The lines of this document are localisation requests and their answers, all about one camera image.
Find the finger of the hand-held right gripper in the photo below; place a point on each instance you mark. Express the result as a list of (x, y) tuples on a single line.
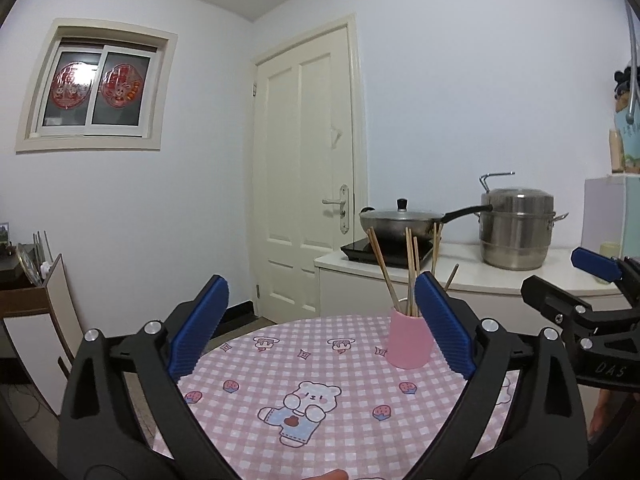
[(545, 297), (595, 262)]

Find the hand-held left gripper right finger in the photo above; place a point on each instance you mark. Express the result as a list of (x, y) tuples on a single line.
[(445, 330)]

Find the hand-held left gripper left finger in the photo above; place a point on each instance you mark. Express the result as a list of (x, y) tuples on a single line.
[(200, 330)]

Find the pink cup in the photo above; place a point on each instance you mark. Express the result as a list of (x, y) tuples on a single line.
[(407, 345)]

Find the bunch of wooden chopsticks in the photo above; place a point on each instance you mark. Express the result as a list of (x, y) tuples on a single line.
[(410, 285)]

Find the person's right hand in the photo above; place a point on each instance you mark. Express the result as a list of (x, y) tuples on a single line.
[(602, 415)]

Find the person's left hand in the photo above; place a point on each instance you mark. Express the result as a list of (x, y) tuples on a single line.
[(330, 475)]

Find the pale yellow cup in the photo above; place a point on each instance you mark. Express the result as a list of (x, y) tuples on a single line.
[(610, 249)]

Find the white fridge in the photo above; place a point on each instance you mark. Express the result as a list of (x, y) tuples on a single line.
[(602, 210)]

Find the stainless steel steamer pot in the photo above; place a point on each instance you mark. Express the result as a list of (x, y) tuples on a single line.
[(515, 235)]

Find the pink checked bear tablecloth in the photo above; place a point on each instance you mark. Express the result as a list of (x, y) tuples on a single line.
[(250, 410)]

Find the white counter cabinet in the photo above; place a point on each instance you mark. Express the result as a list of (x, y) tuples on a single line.
[(350, 290)]

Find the beige bottle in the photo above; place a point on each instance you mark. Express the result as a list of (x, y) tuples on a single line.
[(615, 150)]

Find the black induction cooktop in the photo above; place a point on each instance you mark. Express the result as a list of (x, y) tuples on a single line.
[(360, 252)]

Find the light blue printed box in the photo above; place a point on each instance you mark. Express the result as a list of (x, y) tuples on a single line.
[(631, 145)]

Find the glass wok lid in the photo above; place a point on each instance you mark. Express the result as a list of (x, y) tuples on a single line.
[(402, 214)]

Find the brown wooden side cabinet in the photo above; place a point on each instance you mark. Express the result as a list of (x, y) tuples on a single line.
[(60, 300)]

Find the dark plush toy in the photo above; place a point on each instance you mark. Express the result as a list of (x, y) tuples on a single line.
[(622, 82)]

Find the round metal plate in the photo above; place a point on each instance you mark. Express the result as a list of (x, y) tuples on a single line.
[(27, 262)]

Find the cream panel door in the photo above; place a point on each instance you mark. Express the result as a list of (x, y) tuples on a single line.
[(282, 160)]

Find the white framed window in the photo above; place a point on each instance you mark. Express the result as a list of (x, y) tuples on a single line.
[(97, 95)]

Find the red paper window decal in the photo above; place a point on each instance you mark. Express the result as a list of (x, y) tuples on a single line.
[(120, 85), (71, 85)]

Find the small photo frame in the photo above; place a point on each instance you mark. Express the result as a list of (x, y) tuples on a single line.
[(4, 234)]

